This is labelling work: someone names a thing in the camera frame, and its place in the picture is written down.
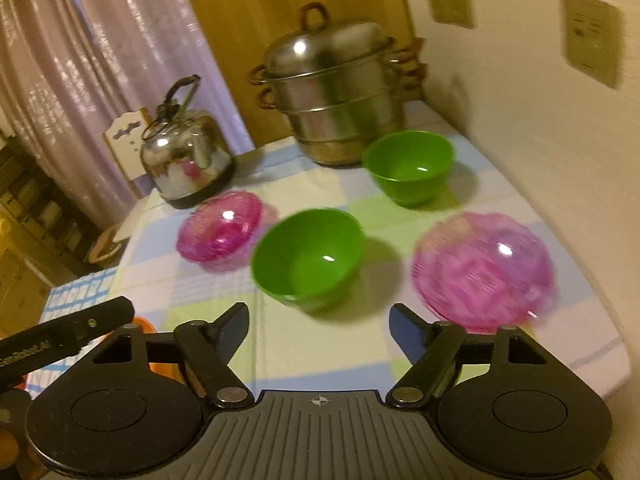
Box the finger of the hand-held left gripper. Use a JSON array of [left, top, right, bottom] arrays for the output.
[[75, 296, 135, 348]]

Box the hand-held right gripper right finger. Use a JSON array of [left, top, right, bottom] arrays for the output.
[[387, 304, 548, 409]]

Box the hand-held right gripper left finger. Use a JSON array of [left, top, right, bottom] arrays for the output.
[[92, 302, 252, 409]]

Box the orange plastic bowl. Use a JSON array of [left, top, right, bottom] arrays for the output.
[[131, 316, 183, 386]]

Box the small pink translucent plate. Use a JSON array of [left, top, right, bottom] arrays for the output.
[[176, 191, 266, 263]]

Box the green plastic bowl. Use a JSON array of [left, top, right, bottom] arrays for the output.
[[250, 208, 365, 312], [362, 131, 455, 207]]

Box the large pink translucent plate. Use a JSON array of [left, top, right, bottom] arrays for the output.
[[411, 211, 555, 333]]

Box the blue white grid cloth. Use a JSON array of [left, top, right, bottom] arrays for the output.
[[30, 267, 118, 401]]

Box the round stool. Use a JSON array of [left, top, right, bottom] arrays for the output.
[[87, 225, 132, 263]]

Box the dark wooden shelf unit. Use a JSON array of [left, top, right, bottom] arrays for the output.
[[0, 130, 101, 281]]

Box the pastel checked tablecloth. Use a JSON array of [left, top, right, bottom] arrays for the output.
[[42, 100, 633, 411]]

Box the stainless steel kettle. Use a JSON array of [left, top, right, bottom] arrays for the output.
[[140, 75, 236, 209]]

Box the white wooden chair back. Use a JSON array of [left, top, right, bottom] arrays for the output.
[[102, 109, 153, 196]]

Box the stainless steel steamer pot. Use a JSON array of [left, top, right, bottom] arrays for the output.
[[248, 2, 428, 167]]

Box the pale purple curtain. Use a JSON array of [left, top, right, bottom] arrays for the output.
[[0, 0, 256, 241]]

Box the wooden door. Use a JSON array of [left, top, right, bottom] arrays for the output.
[[172, 0, 416, 151]]

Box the beige wall switch plate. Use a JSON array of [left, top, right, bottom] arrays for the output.
[[425, 0, 475, 28]]

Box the beige wall outlet plate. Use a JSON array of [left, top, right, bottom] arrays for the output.
[[559, 0, 623, 90]]

